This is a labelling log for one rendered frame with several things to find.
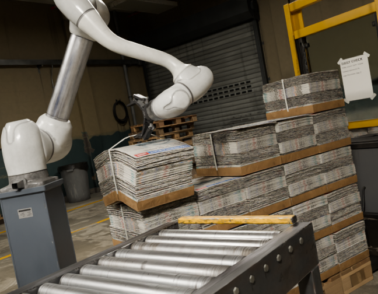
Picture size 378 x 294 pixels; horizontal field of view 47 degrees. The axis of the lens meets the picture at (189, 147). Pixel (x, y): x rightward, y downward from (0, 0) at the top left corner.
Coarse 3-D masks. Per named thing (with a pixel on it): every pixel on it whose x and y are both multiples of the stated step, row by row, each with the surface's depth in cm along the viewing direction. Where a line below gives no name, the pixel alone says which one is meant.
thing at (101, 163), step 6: (96, 156) 199; (102, 156) 195; (108, 156) 190; (96, 162) 201; (102, 162) 195; (96, 168) 202; (102, 168) 196; (108, 168) 191; (102, 174) 197; (108, 174) 192; (102, 180) 198; (108, 180) 192; (102, 186) 199; (108, 186) 192; (102, 192) 200; (108, 192) 195; (114, 204) 199
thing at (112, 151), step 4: (156, 140) 201; (136, 144) 195; (140, 144) 191; (116, 148) 190; (120, 148) 185; (108, 152) 188; (112, 152) 186; (112, 156) 187; (112, 160) 187; (116, 160) 185; (116, 164) 184; (116, 168) 184; (112, 172) 188; (116, 172) 185; (112, 176) 188; (116, 176) 185; (116, 180) 186; (116, 184) 187
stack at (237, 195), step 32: (224, 192) 207; (256, 192) 219; (288, 192) 231; (128, 224) 196; (160, 224) 186; (192, 224) 196; (256, 224) 216; (288, 224) 228; (320, 224) 242; (320, 256) 241
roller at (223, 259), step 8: (120, 256) 128; (128, 256) 126; (136, 256) 124; (144, 256) 122; (152, 256) 120; (160, 256) 119; (168, 256) 117; (176, 256) 115; (184, 256) 114; (192, 256) 112; (200, 256) 111; (208, 256) 109; (216, 256) 108; (224, 256) 107; (232, 256) 105; (240, 256) 104; (216, 264) 106; (224, 264) 105; (232, 264) 103
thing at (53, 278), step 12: (156, 228) 150; (168, 228) 150; (132, 240) 139; (144, 240) 140; (108, 252) 130; (72, 264) 124; (84, 264) 122; (96, 264) 125; (48, 276) 117; (60, 276) 116; (24, 288) 110; (36, 288) 110
